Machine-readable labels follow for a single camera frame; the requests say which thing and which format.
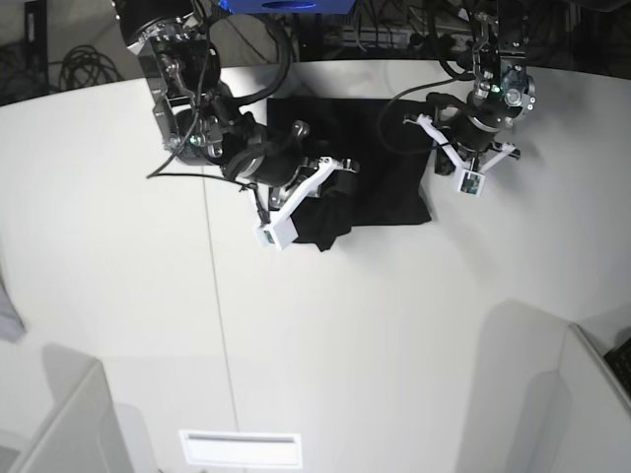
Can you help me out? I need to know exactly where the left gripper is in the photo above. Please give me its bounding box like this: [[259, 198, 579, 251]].
[[415, 93, 521, 176]]

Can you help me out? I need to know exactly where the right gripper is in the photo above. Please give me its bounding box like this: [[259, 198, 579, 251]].
[[221, 120, 359, 197]]

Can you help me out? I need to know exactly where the black T-shirt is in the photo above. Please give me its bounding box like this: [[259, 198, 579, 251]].
[[267, 97, 434, 251]]

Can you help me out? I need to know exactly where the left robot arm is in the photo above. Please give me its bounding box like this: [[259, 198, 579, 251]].
[[426, 1, 535, 175]]

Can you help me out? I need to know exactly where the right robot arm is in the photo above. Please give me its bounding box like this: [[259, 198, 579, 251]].
[[112, 1, 358, 208]]

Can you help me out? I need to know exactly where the blue box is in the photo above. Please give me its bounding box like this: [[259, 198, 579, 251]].
[[221, 0, 355, 14]]

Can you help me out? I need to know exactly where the black keyboard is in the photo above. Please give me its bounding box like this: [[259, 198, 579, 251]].
[[604, 339, 631, 394]]

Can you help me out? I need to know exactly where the white label plate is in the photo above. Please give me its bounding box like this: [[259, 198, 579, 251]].
[[179, 430, 304, 469]]

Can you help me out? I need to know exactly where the white right partition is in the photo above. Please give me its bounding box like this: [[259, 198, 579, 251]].
[[553, 324, 630, 472]]

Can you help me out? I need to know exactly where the white partition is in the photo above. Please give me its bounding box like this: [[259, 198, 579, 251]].
[[1, 361, 134, 472], [553, 324, 630, 472]]

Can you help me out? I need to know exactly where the white left partition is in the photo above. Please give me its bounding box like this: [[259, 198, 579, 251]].
[[1, 361, 134, 472]]

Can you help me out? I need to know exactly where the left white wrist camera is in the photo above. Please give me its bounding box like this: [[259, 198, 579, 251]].
[[456, 169, 486, 197]]

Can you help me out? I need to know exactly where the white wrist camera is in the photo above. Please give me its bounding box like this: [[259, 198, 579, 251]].
[[254, 219, 298, 251], [456, 169, 486, 197]]

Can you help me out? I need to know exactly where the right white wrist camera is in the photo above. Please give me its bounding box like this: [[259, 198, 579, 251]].
[[254, 219, 298, 251]]

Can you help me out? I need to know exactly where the coiled black cable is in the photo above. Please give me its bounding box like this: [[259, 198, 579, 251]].
[[57, 44, 124, 93]]

